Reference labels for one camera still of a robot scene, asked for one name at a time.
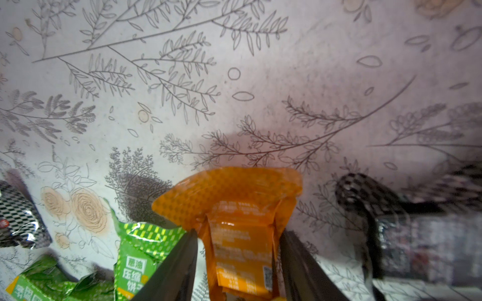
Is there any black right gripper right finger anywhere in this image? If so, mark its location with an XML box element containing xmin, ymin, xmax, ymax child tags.
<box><xmin>280</xmin><ymin>230</ymin><xmax>347</xmax><ymax>301</ymax></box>

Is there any orange cookie packet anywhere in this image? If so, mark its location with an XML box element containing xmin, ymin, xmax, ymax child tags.
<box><xmin>152</xmin><ymin>167</ymin><xmax>303</xmax><ymax>300</ymax></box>

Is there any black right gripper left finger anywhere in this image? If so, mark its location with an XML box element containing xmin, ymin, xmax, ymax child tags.
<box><xmin>133</xmin><ymin>230</ymin><xmax>198</xmax><ymax>301</ymax></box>

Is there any black checkered cookie packet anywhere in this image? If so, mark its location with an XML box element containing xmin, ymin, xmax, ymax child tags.
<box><xmin>1</xmin><ymin>181</ymin><xmax>51</xmax><ymax>249</ymax></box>
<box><xmin>335</xmin><ymin>163</ymin><xmax>481</xmax><ymax>287</ymax></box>

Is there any green cookie packet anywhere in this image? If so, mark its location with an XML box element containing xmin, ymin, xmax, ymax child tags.
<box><xmin>110</xmin><ymin>209</ymin><xmax>186</xmax><ymax>300</ymax></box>
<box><xmin>6</xmin><ymin>255</ymin><xmax>115</xmax><ymax>301</ymax></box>

